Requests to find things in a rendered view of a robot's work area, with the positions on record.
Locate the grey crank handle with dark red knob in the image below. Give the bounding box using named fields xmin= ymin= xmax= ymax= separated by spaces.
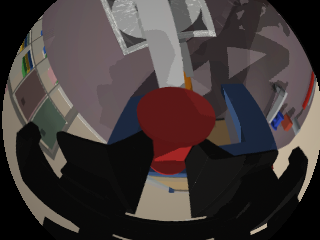
xmin=135 ymin=0 xmax=216 ymax=176

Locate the light grey cylinder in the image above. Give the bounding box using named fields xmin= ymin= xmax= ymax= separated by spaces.
xmin=292 ymin=117 xmax=300 ymax=135

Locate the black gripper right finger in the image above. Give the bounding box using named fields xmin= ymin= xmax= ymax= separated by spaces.
xmin=184 ymin=139 xmax=279 ymax=219

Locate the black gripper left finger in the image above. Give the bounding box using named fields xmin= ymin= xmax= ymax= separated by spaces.
xmin=56 ymin=129 xmax=155 ymax=215

